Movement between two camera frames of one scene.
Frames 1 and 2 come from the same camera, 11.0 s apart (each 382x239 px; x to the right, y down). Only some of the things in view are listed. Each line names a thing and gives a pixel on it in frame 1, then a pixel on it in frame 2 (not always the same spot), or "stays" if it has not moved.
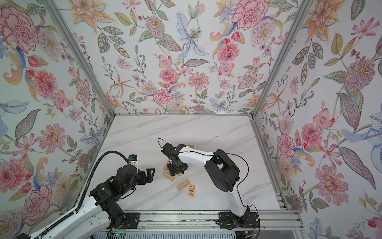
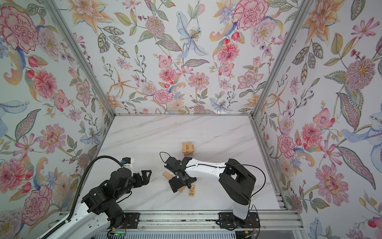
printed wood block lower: x=192 y=190 stays
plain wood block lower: x=183 y=184 stays
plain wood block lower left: x=168 y=176 stays
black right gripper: x=172 y=172 → x=174 y=184
